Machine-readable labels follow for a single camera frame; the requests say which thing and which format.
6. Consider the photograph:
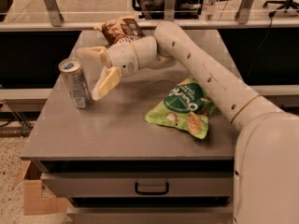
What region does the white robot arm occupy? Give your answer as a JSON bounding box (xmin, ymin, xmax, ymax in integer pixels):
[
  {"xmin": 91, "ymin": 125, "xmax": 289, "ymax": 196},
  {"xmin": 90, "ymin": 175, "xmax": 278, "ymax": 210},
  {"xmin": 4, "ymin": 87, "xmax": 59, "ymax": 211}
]
[{"xmin": 76, "ymin": 21, "xmax": 299, "ymax": 224}]

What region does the black chair at right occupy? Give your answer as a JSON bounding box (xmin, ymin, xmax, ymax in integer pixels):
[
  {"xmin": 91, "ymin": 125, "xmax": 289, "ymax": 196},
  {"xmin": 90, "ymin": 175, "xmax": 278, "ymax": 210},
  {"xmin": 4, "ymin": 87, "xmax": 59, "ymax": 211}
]
[{"xmin": 263, "ymin": 0, "xmax": 299, "ymax": 18}]

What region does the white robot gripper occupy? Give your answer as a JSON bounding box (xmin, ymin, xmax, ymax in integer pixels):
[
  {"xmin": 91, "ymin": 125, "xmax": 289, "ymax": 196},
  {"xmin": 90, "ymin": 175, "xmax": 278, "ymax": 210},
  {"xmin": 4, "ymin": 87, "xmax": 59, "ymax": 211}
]
[{"xmin": 76, "ymin": 42, "xmax": 138, "ymax": 101}]

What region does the black upper drawer handle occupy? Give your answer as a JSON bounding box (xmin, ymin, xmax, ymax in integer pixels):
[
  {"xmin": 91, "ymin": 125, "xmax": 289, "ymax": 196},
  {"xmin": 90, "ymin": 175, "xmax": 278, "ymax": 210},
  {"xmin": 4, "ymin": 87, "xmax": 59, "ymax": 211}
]
[{"xmin": 135, "ymin": 182, "xmax": 170, "ymax": 196}]

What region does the metal railing frame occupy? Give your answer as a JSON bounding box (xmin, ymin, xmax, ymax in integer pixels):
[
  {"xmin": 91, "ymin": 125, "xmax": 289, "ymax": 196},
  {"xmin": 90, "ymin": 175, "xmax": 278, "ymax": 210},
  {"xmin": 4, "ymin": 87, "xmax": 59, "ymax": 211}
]
[{"xmin": 0, "ymin": 0, "xmax": 299, "ymax": 33}]

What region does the brown Late July chip bag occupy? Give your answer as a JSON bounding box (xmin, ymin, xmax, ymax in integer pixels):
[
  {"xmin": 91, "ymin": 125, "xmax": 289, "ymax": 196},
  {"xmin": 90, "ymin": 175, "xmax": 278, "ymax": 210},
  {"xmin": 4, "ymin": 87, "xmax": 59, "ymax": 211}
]
[{"xmin": 93, "ymin": 17, "xmax": 145, "ymax": 45}]

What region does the clear plastic water bottle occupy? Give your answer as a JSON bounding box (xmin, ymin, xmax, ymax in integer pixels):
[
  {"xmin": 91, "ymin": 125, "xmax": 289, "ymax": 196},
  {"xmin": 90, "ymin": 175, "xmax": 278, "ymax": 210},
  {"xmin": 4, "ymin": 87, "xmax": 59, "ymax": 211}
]
[{"xmin": 201, "ymin": 0, "xmax": 217, "ymax": 22}]

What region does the green coconut chips bag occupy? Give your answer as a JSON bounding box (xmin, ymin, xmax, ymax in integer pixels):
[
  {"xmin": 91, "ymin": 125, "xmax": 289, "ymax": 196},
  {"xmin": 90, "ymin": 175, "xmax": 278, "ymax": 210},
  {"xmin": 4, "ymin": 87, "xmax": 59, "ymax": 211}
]
[{"xmin": 144, "ymin": 77, "xmax": 216, "ymax": 139}]

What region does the grey drawer cabinet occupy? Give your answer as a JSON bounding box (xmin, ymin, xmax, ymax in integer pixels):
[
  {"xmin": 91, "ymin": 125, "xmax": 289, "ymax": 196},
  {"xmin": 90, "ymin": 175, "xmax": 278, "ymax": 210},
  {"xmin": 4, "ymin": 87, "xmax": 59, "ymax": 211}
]
[{"xmin": 19, "ymin": 29, "xmax": 244, "ymax": 224}]

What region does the brown cardboard box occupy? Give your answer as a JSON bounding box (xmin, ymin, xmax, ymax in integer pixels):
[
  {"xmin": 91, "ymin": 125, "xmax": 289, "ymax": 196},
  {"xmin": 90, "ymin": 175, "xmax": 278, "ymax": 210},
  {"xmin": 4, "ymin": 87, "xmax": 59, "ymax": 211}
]
[{"xmin": 13, "ymin": 161, "xmax": 72, "ymax": 216}]

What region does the silver redbull can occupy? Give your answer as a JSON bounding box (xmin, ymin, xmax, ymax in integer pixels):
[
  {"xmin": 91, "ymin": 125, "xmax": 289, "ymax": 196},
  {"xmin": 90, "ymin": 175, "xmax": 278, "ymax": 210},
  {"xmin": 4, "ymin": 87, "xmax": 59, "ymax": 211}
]
[{"xmin": 59, "ymin": 58, "xmax": 92, "ymax": 108}]

